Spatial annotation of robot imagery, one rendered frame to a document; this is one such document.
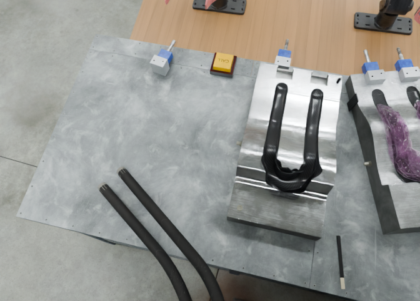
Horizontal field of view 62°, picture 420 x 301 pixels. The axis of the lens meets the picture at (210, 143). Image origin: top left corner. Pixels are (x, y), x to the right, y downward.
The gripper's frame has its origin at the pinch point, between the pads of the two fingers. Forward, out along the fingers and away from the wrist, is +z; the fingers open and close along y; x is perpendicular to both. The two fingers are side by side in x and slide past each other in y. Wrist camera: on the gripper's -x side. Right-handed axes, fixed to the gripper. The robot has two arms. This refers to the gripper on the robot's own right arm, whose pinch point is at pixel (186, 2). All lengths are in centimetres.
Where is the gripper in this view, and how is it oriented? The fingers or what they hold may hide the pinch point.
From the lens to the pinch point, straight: 90.2
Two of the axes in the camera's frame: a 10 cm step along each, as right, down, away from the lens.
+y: 9.8, 1.6, -1.2
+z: -1.9, 9.1, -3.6
